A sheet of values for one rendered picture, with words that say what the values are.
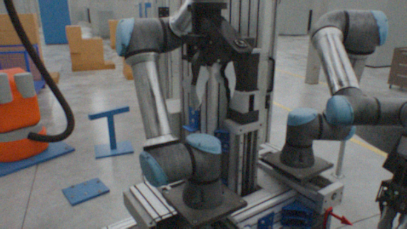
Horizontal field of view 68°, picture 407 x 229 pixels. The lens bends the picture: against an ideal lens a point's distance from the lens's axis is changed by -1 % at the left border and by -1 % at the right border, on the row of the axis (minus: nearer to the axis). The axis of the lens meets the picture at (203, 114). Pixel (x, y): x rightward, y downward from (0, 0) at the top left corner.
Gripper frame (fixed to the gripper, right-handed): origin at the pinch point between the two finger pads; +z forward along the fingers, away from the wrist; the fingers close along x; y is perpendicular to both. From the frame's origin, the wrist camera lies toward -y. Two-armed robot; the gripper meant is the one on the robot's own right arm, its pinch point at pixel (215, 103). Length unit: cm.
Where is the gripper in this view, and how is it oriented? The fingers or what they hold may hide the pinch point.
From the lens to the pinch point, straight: 63.8
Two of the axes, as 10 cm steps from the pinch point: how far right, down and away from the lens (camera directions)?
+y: -6.2, -2.6, 7.4
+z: 0.0, 9.4, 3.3
